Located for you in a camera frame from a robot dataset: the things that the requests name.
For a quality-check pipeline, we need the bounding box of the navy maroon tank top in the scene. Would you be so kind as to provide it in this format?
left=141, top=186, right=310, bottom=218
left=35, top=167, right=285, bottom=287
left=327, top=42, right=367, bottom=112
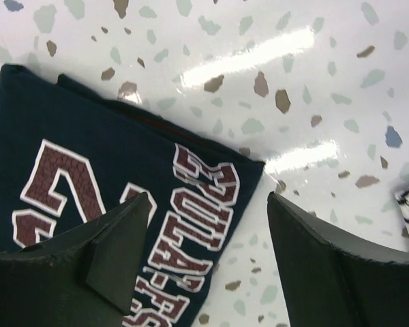
left=0, top=64, right=264, bottom=326

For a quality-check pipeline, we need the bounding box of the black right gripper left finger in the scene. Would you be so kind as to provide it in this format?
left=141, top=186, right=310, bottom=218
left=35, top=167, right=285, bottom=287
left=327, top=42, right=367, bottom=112
left=0, top=193, right=149, bottom=326

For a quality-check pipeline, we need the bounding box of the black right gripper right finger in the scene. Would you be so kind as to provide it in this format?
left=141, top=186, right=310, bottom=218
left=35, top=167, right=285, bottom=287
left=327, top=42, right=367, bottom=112
left=267, top=192, right=409, bottom=327

